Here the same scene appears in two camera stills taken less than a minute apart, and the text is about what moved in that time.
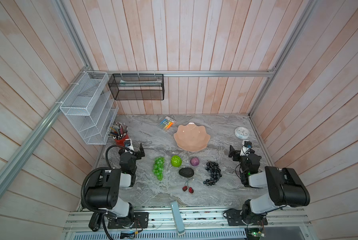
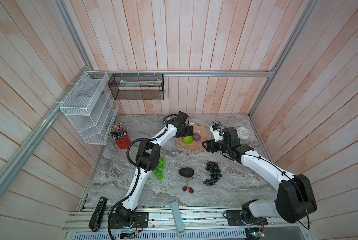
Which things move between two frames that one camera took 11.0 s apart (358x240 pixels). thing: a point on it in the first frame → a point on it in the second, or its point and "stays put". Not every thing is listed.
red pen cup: x=118 y=130 stays put
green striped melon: x=176 y=161 → x=187 y=140
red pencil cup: x=120 y=142 stays put
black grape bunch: x=213 y=168 stays put
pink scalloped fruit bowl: x=192 y=137 stays put
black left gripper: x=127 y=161 → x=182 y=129
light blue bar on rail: x=177 y=217 stays put
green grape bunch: x=158 y=166 stays put
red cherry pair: x=185 y=188 stays put
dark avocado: x=186 y=172 stays put
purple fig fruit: x=194 y=161 → x=196 y=137
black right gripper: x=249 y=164 → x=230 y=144
